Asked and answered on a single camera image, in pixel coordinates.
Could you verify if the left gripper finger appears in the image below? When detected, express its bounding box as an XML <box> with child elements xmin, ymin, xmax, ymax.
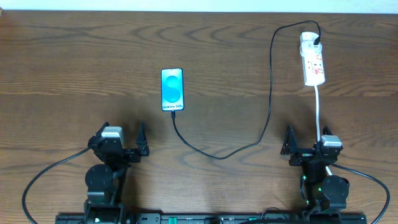
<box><xmin>88</xmin><ymin>122</ymin><xmax>109</xmax><ymax>146</ymax></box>
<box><xmin>136</xmin><ymin>123</ymin><xmax>149</xmax><ymax>150</ymax></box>

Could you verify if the black USB charging cable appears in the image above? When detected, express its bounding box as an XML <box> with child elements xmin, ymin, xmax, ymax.
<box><xmin>170</xmin><ymin>20</ymin><xmax>322</xmax><ymax>161</ymax></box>

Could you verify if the blue Galaxy smartphone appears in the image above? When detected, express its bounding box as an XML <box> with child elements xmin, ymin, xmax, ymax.
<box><xmin>161</xmin><ymin>68</ymin><xmax>185</xmax><ymax>111</ymax></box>

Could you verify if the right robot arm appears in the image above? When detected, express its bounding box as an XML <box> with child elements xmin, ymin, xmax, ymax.
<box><xmin>280</xmin><ymin>126</ymin><xmax>349</xmax><ymax>223</ymax></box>

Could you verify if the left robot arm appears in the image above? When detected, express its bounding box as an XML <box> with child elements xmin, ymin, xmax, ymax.
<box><xmin>82</xmin><ymin>122</ymin><xmax>150</xmax><ymax>224</ymax></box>

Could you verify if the white charger adapter plug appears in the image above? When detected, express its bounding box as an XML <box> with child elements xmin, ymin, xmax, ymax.
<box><xmin>300</xmin><ymin>32</ymin><xmax>322</xmax><ymax>57</ymax></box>

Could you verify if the white power strip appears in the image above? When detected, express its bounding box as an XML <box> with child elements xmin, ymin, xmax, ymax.
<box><xmin>300</xmin><ymin>47</ymin><xmax>325</xmax><ymax>86</ymax></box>

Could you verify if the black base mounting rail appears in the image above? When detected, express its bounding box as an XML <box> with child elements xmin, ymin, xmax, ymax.
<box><xmin>55</xmin><ymin>212</ymin><xmax>367</xmax><ymax>224</ymax></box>

